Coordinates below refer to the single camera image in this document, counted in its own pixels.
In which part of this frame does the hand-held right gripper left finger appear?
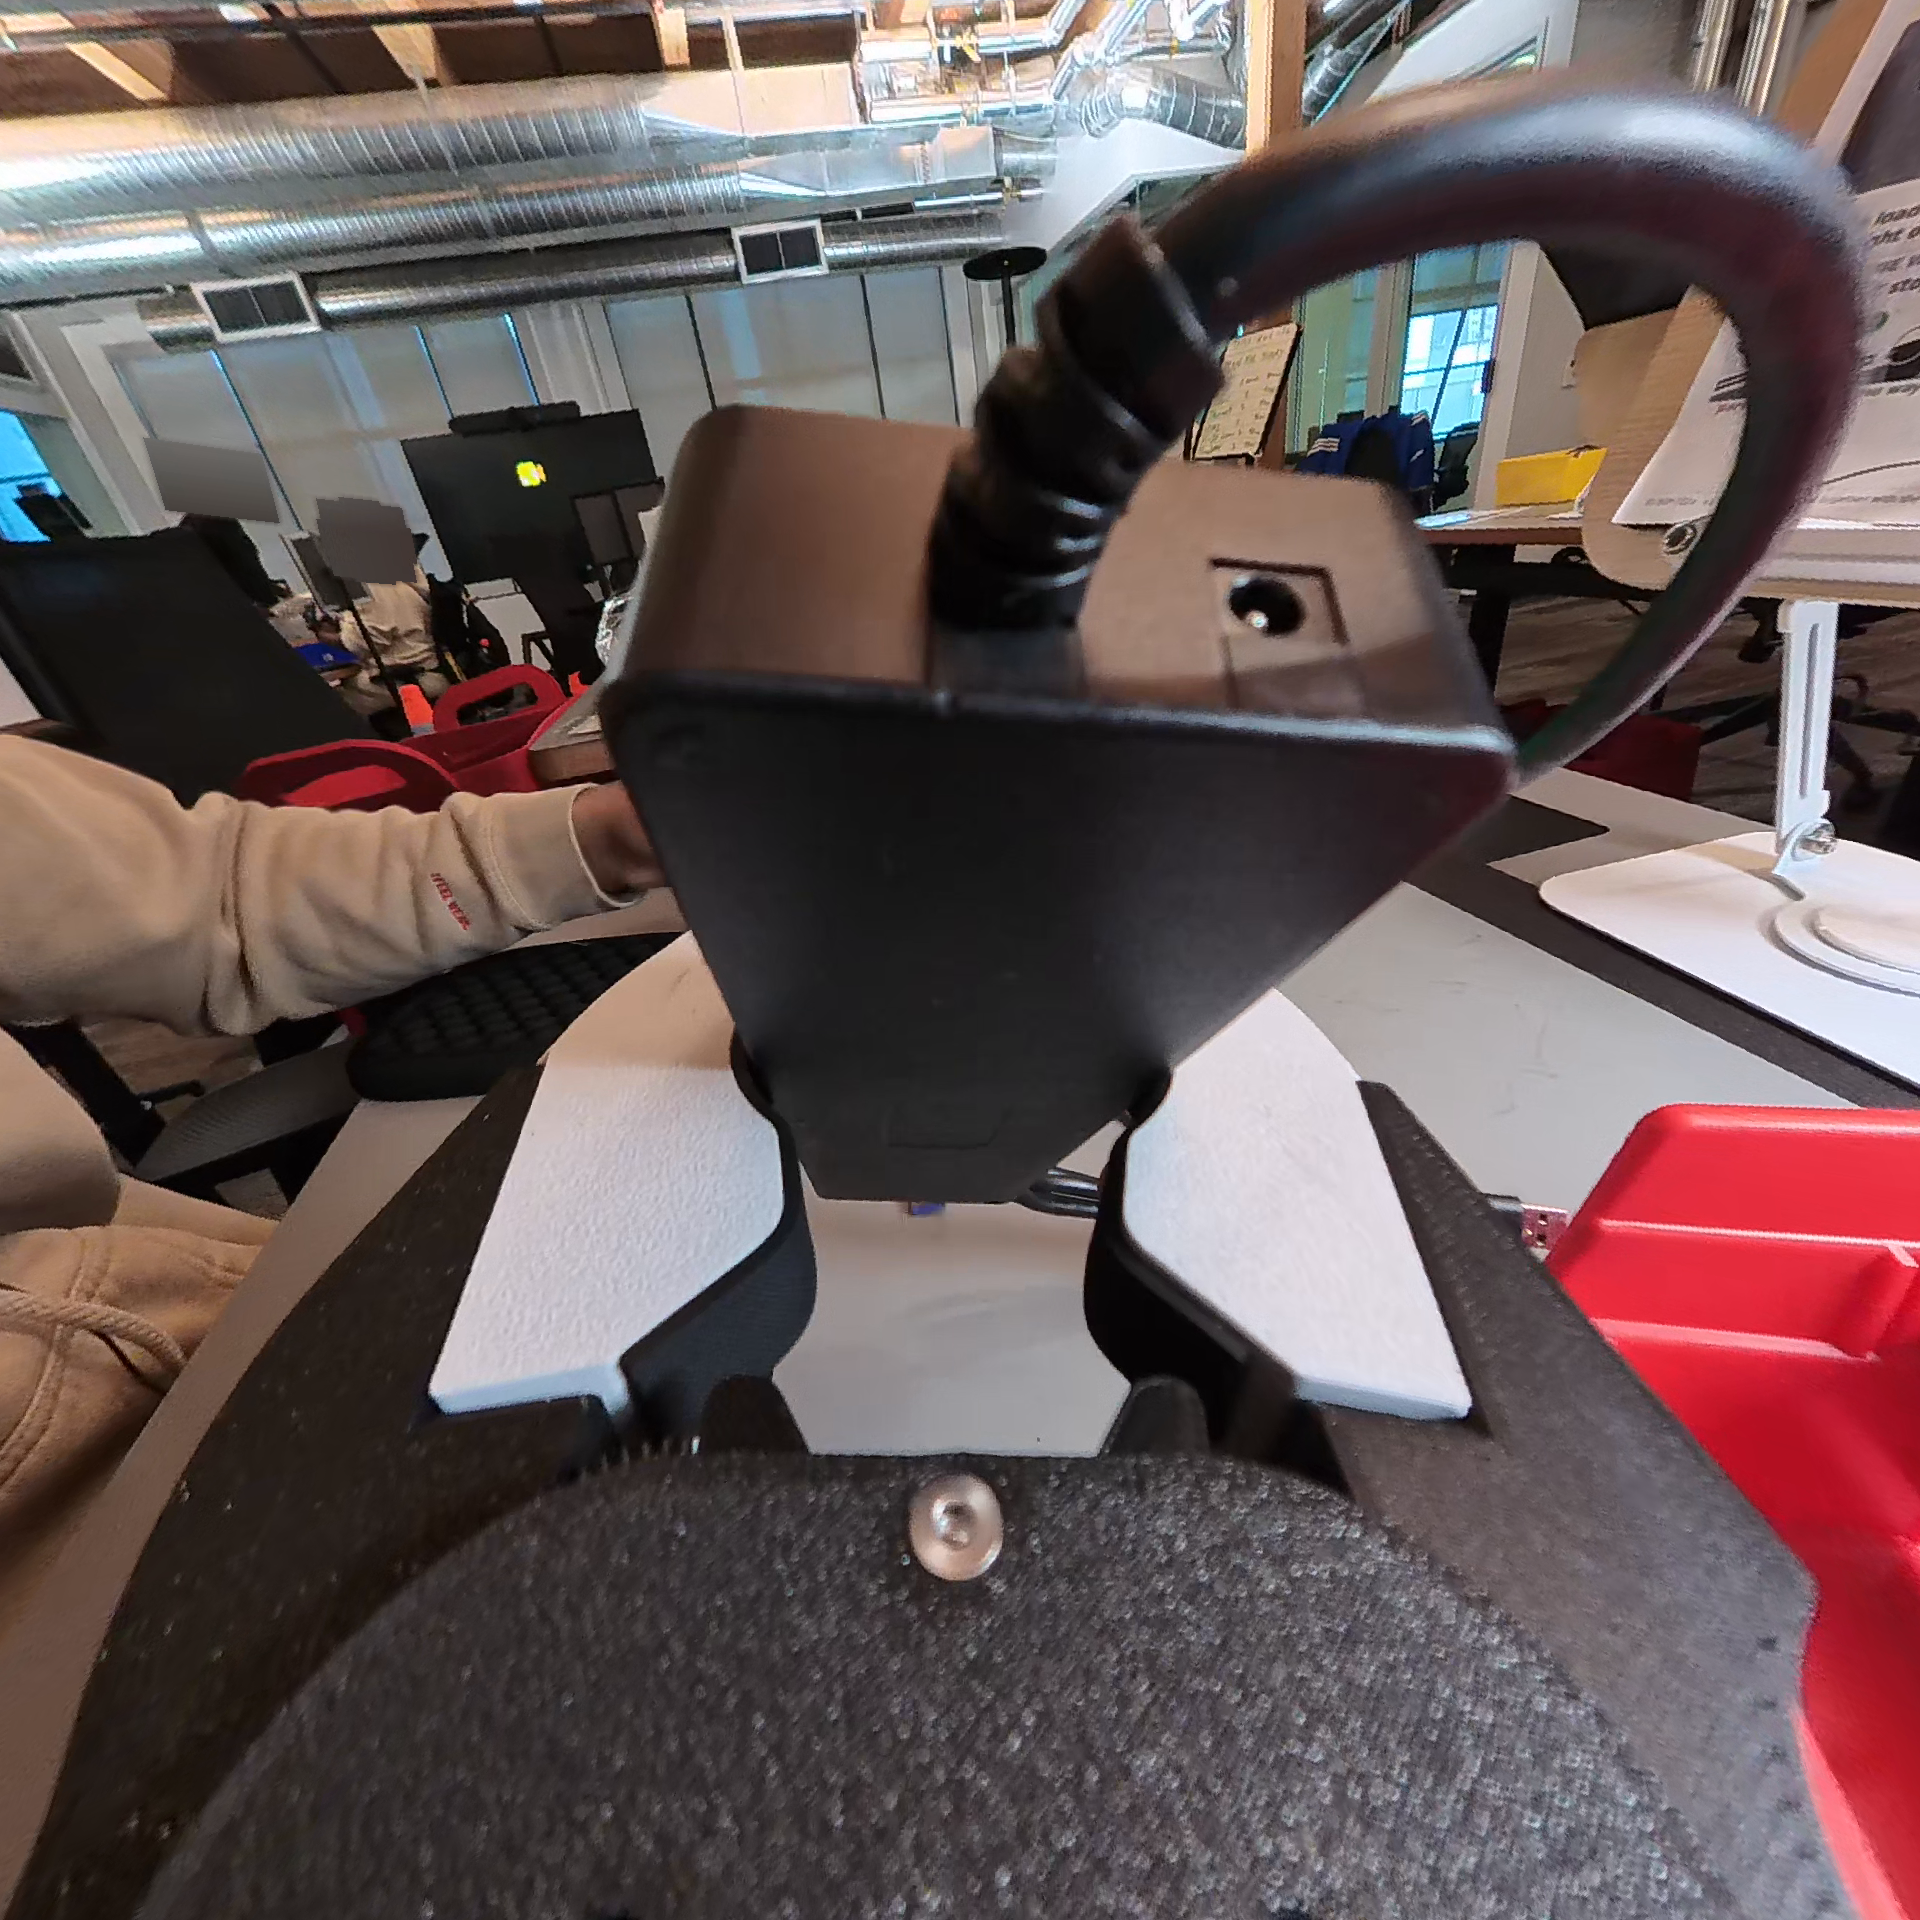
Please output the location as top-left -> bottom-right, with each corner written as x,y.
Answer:
431,936 -> 820,1441

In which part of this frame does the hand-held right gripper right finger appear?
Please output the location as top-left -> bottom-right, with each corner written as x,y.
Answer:
1083,990 -> 1475,1441

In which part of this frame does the thin black usb cable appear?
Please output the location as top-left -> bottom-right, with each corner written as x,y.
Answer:
1032,1174 -> 1574,1261

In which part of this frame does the thick black hub cable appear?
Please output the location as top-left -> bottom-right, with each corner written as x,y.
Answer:
929,87 -> 1872,784

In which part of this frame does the person's left forearm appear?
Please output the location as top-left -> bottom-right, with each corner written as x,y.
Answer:
0,736 -> 650,1039

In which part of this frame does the person's left hand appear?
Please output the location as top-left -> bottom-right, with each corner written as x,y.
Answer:
575,780 -> 670,905

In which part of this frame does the large red plastic bin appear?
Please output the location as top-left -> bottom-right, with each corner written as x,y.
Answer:
1545,1104 -> 1920,1920

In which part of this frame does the white desk lamp stand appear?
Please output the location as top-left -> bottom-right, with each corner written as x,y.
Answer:
1542,598 -> 1920,1088

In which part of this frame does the person's beige hoodie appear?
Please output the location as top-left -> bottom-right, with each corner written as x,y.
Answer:
0,1031 -> 281,1568

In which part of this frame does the black panel board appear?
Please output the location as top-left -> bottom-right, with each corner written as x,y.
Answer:
0,528 -> 378,804

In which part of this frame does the black tv monitor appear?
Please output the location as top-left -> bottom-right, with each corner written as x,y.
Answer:
403,405 -> 666,590

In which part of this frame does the small whiteboard sign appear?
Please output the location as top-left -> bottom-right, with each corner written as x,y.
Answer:
1188,320 -> 1302,462

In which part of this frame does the cardboard sheet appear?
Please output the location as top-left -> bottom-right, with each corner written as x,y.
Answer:
1568,285 -> 1772,590

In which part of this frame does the black floor lamp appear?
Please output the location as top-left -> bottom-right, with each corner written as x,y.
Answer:
966,247 -> 1051,349

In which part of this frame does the printed white paper sign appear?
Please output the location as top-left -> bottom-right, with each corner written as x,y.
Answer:
1612,0 -> 1920,531

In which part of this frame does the silver ventilation duct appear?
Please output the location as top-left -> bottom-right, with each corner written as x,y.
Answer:
0,70 -> 1051,308

